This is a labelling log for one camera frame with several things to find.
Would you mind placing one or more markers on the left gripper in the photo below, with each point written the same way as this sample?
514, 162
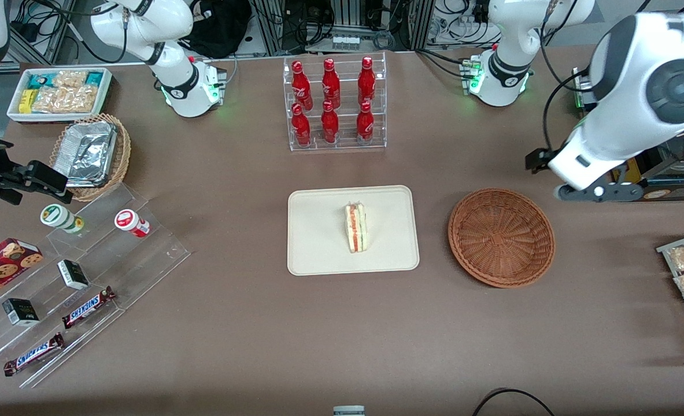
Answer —
533, 160

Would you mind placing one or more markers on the triangular sandwich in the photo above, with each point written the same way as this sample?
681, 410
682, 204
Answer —
356, 228

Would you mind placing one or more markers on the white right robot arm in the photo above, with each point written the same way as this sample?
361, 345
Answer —
145, 23

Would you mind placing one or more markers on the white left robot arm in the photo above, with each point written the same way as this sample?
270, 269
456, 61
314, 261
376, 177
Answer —
636, 69

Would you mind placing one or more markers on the round brown wicker basket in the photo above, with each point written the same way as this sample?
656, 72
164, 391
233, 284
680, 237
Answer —
501, 237

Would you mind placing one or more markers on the light wicker basket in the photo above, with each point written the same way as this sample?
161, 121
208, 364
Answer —
123, 153

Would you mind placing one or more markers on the cream rectangular tray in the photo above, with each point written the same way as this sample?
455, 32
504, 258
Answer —
318, 231

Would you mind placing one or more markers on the green lid white jar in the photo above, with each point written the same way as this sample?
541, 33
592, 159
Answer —
58, 216

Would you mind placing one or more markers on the stacked aluminium foil trays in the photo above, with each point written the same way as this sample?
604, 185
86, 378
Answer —
84, 153

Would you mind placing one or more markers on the white rectangular snack bin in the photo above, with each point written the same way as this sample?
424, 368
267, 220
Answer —
58, 117

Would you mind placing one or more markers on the yellow snack packet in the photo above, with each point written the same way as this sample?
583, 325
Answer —
26, 101

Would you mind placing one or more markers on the red tartan cookie box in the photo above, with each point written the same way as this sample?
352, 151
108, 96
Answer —
0, 266

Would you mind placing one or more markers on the large clear cracker bag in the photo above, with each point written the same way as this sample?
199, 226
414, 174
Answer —
67, 100

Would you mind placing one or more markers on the small black box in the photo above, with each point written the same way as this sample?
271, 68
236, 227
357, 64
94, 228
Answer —
21, 312
73, 274

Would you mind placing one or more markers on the teal snack packet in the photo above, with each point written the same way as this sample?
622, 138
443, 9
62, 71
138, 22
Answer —
94, 78
40, 81

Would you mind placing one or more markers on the red lid white jar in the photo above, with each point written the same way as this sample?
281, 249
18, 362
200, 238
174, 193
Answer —
129, 222

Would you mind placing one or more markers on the small clear cracker bag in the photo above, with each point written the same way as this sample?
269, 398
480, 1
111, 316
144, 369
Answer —
70, 78

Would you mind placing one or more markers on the clear acrylic stepped shelf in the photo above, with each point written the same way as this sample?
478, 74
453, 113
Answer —
116, 271

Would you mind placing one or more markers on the brown snickers bar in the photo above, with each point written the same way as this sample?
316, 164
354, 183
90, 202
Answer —
34, 355
87, 307

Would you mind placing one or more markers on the red cola bottle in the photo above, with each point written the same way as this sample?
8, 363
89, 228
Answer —
329, 126
300, 86
365, 124
331, 85
366, 82
300, 128

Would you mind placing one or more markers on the clear acrylic bottle rack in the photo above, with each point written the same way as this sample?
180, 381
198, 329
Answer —
347, 144

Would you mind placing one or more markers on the black bag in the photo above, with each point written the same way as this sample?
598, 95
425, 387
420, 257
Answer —
220, 29

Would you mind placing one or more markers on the small grey device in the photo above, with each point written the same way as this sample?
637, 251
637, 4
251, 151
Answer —
348, 411

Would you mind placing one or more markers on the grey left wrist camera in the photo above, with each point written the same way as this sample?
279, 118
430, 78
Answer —
607, 192

